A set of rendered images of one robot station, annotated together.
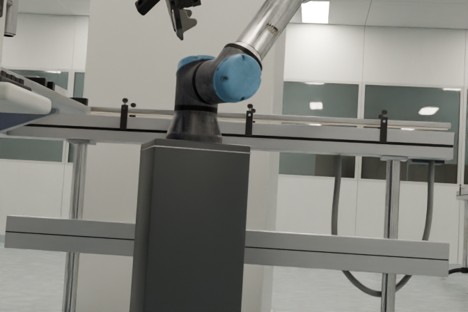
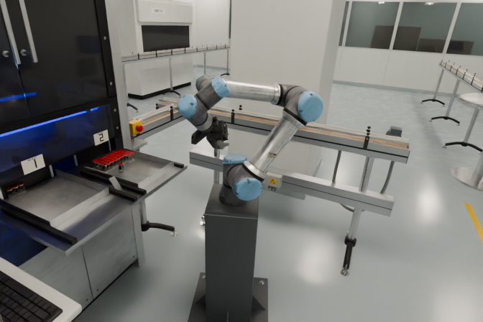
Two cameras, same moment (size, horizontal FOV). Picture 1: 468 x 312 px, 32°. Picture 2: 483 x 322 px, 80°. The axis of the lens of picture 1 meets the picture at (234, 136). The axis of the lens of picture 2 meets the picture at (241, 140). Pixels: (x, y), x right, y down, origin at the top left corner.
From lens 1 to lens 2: 1.44 m
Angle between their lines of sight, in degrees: 32
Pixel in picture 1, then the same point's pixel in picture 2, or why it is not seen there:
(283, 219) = (352, 67)
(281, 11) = (279, 143)
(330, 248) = (329, 192)
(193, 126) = (228, 198)
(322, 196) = (371, 57)
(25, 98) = not seen: outside the picture
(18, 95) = not seen: outside the picture
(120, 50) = (245, 58)
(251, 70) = (254, 187)
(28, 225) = (198, 157)
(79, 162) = not seen: hidden behind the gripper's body
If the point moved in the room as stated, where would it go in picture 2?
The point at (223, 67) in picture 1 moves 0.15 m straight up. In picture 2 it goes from (236, 187) to (237, 154)
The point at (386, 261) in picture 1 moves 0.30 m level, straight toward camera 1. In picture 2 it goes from (357, 203) to (349, 227)
